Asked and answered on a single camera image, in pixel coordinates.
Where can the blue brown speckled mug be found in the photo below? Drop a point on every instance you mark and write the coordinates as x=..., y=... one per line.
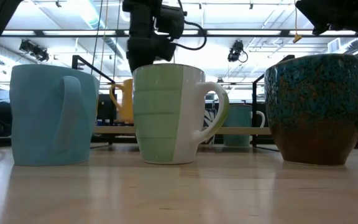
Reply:
x=312, y=99

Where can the yellow hanging connector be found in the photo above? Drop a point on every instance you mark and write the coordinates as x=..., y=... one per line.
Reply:
x=297, y=38

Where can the yellow mug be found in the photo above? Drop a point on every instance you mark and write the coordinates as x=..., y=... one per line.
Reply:
x=126, y=102

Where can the green and white mug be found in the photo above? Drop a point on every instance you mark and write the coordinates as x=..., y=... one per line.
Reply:
x=157, y=118

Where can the black shelf rack wooden board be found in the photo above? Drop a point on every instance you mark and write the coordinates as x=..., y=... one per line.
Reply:
x=120, y=130

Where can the black white patterned mug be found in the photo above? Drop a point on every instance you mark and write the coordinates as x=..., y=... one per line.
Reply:
x=209, y=118

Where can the black aluminium rig frame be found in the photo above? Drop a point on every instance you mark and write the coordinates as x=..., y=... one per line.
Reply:
x=121, y=32

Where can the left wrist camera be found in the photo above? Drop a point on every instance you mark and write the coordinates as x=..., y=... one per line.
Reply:
x=171, y=21

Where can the black ceiling camera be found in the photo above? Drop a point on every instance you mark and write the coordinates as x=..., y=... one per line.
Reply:
x=236, y=51
x=34, y=49

